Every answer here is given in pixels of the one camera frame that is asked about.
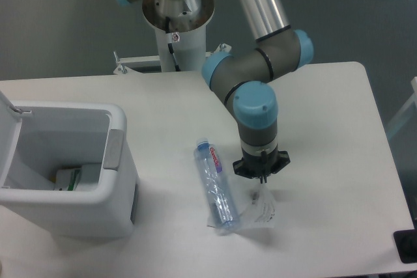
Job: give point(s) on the white frame at right edge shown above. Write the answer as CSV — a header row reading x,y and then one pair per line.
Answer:
x,y
403,115

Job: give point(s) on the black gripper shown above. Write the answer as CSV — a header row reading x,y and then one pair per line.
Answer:
x,y
261,167

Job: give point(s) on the green white carton in bin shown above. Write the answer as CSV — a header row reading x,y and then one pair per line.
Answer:
x,y
67,179

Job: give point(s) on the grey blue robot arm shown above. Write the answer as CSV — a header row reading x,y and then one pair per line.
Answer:
x,y
242,84

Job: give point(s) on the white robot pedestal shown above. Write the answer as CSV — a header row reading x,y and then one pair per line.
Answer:
x,y
180,30

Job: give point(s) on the clear plastic bag with labels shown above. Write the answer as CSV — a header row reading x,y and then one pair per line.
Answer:
x,y
255,205

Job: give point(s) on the crushed clear plastic bottle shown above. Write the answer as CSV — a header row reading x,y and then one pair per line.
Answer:
x,y
223,211

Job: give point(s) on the black device at table edge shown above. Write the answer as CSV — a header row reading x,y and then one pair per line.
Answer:
x,y
405,241

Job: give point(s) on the white trash can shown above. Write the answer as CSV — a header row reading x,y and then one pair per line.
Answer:
x,y
67,167

